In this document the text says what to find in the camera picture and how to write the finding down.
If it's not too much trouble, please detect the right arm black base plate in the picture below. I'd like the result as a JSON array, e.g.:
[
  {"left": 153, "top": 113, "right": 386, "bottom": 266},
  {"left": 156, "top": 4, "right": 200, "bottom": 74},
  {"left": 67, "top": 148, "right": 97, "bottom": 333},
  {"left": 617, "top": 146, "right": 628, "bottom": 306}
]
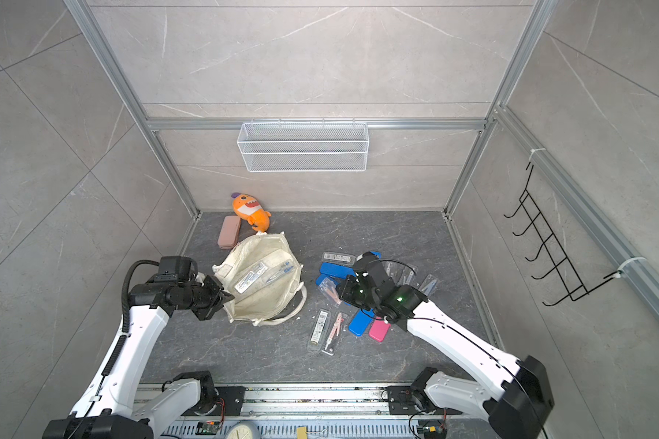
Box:
[{"left": 383, "top": 385, "right": 461, "bottom": 415}]

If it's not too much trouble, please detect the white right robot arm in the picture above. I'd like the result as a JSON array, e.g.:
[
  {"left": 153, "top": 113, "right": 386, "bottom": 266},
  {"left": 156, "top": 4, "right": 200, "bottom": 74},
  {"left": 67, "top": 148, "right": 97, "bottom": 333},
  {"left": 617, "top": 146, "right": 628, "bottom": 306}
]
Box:
[{"left": 336, "top": 252, "right": 555, "bottom": 438}]

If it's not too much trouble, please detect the white wire mesh basket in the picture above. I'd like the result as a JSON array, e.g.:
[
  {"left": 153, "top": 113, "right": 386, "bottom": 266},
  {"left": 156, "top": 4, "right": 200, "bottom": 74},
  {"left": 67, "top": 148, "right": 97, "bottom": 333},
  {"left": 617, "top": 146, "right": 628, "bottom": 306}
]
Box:
[{"left": 237, "top": 121, "right": 370, "bottom": 173}]

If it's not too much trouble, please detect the clear plastic case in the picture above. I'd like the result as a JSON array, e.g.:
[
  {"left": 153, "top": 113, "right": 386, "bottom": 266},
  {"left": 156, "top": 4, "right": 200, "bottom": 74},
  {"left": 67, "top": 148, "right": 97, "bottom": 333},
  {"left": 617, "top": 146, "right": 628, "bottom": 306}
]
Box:
[{"left": 234, "top": 260, "right": 296, "bottom": 297}]

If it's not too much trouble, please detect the beige canvas bag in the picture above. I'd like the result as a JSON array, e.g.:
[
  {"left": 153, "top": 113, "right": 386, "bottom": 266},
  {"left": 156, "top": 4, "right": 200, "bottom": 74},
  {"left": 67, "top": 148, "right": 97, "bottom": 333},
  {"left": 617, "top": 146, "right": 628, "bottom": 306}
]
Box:
[{"left": 212, "top": 232, "right": 308, "bottom": 327}]

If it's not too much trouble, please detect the pink rectangular case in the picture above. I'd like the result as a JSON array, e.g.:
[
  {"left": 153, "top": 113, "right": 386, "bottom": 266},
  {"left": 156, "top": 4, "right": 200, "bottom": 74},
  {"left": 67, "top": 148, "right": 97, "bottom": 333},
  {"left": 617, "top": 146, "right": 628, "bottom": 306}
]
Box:
[{"left": 217, "top": 216, "right": 242, "bottom": 250}]

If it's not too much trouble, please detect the orange plush shark toy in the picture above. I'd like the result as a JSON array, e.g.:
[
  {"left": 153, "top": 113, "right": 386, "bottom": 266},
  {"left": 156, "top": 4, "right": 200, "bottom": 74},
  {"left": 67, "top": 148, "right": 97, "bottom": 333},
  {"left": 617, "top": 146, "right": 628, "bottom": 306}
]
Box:
[{"left": 232, "top": 192, "right": 271, "bottom": 232}]

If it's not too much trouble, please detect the clear labelled compass case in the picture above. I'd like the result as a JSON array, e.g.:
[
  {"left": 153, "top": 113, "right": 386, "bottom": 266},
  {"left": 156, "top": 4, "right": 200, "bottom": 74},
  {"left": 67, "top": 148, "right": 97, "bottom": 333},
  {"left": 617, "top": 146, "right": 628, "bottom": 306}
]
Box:
[{"left": 321, "top": 252, "right": 357, "bottom": 267}]

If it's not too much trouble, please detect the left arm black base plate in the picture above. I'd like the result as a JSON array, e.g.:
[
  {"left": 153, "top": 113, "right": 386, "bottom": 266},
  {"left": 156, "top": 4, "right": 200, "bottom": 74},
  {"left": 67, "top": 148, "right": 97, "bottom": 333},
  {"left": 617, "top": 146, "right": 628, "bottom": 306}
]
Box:
[{"left": 192, "top": 386, "right": 246, "bottom": 417}]

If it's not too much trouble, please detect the clear case white label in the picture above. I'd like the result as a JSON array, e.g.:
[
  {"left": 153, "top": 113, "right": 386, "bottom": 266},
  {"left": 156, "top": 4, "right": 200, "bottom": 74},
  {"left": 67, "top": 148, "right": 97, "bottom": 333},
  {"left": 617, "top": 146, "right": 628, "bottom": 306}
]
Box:
[{"left": 308, "top": 309, "right": 331, "bottom": 353}]

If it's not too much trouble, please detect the black wire hook rack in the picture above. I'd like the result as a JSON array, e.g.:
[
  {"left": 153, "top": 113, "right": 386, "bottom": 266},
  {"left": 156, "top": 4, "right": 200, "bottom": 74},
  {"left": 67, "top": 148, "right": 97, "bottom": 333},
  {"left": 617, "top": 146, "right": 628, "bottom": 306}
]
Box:
[{"left": 503, "top": 161, "right": 638, "bottom": 307}]

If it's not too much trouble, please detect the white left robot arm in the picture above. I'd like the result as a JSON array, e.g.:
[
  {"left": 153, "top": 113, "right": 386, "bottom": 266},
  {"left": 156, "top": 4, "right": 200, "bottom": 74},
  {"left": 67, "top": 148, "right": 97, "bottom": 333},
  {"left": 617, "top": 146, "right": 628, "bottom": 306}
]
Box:
[{"left": 43, "top": 256, "right": 234, "bottom": 438}]

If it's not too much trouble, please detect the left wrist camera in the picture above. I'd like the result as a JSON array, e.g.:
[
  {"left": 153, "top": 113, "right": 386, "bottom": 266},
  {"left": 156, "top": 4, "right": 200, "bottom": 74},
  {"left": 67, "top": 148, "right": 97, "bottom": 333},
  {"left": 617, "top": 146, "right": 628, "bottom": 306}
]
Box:
[{"left": 155, "top": 256, "right": 198, "bottom": 284}]

